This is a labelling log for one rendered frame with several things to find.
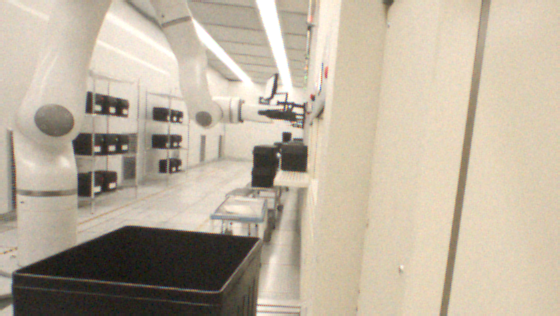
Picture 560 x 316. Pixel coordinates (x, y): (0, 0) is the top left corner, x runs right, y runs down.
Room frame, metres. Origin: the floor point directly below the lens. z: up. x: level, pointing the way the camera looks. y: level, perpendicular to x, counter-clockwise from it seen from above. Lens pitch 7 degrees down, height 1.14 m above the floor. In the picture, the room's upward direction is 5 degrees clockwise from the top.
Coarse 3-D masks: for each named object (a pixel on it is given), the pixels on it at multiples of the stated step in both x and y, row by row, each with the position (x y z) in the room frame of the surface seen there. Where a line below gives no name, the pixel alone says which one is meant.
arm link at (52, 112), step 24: (72, 0) 0.88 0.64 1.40; (96, 0) 0.90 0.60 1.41; (48, 24) 0.88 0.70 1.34; (72, 24) 0.88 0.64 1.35; (96, 24) 0.92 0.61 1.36; (48, 48) 0.86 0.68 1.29; (72, 48) 0.88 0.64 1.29; (48, 72) 0.84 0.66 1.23; (72, 72) 0.87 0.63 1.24; (48, 96) 0.81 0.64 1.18; (72, 96) 0.85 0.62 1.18; (24, 120) 0.79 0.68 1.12; (48, 120) 0.80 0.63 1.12; (72, 120) 0.84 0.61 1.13; (48, 144) 0.83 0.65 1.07
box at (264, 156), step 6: (252, 150) 4.58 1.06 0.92; (258, 150) 4.57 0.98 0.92; (264, 150) 4.58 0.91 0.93; (270, 150) 4.58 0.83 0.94; (258, 156) 4.57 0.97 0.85; (264, 156) 4.58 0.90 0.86; (270, 156) 4.58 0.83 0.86; (258, 162) 4.57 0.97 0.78; (264, 162) 4.58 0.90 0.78; (270, 162) 4.59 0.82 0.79
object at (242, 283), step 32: (64, 256) 0.54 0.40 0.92; (96, 256) 0.62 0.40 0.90; (128, 256) 0.71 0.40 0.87; (160, 256) 0.71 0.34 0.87; (192, 256) 0.71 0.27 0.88; (224, 256) 0.71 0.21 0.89; (256, 256) 0.66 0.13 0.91; (32, 288) 0.44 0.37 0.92; (64, 288) 0.44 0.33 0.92; (96, 288) 0.44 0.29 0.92; (128, 288) 0.44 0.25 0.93; (160, 288) 0.44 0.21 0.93; (192, 288) 0.71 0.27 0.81; (224, 288) 0.46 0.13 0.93; (256, 288) 0.69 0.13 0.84
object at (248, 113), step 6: (240, 108) 1.16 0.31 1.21; (246, 108) 1.15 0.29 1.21; (252, 108) 1.15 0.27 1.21; (258, 108) 1.15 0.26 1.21; (264, 108) 1.15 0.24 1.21; (270, 108) 1.16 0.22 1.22; (240, 114) 1.16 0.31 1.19; (246, 114) 1.15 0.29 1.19; (252, 114) 1.15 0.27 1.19; (258, 114) 1.15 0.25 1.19; (240, 120) 1.17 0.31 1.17; (246, 120) 1.17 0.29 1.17; (252, 120) 1.16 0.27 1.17; (258, 120) 1.16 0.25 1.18; (264, 120) 1.15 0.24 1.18; (270, 120) 1.17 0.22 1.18
